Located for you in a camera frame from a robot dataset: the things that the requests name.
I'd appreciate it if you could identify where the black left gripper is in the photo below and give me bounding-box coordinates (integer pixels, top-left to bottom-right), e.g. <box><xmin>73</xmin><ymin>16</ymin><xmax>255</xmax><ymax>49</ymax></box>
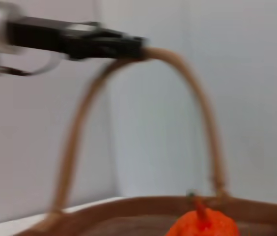
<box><xmin>7</xmin><ymin>16</ymin><xmax>105</xmax><ymax>60</ymax></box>

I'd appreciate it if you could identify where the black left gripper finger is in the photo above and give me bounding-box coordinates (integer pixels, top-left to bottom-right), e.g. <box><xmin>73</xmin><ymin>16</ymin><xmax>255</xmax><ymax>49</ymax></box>
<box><xmin>99</xmin><ymin>29</ymin><xmax>150</xmax><ymax>47</ymax></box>
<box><xmin>99</xmin><ymin>46</ymin><xmax>149</xmax><ymax>60</ymax></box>

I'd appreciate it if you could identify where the brown jute handbag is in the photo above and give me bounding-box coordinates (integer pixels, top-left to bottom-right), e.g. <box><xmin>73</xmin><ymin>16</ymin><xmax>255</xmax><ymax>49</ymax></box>
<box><xmin>13</xmin><ymin>46</ymin><xmax>277</xmax><ymax>236</ymax></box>

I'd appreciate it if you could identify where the orange fruit with stem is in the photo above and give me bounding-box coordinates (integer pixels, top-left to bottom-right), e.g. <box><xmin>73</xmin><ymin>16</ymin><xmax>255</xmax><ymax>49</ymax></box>
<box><xmin>167</xmin><ymin>190</ymin><xmax>240</xmax><ymax>236</ymax></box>

